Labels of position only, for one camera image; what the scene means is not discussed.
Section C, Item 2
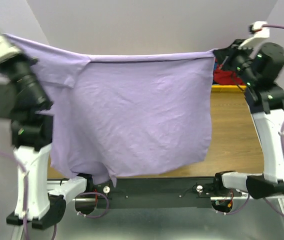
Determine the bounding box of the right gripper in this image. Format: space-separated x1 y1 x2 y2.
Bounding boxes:
213 38 258 86

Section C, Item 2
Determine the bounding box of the purple t shirt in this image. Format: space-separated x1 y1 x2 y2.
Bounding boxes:
8 34 215 184

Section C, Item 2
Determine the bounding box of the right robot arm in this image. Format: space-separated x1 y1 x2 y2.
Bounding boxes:
212 39 284 199

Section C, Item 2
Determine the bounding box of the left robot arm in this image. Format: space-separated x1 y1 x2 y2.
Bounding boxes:
0 53 93 230

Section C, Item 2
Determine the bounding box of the red t shirt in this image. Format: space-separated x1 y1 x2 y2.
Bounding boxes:
212 65 244 86

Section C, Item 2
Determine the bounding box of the yellow plastic bin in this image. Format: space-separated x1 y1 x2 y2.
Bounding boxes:
211 85 247 93

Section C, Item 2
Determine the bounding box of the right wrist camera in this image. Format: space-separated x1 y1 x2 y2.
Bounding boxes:
238 21 270 50

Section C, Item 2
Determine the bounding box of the black mounting base plate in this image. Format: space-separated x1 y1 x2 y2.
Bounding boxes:
74 176 243 213

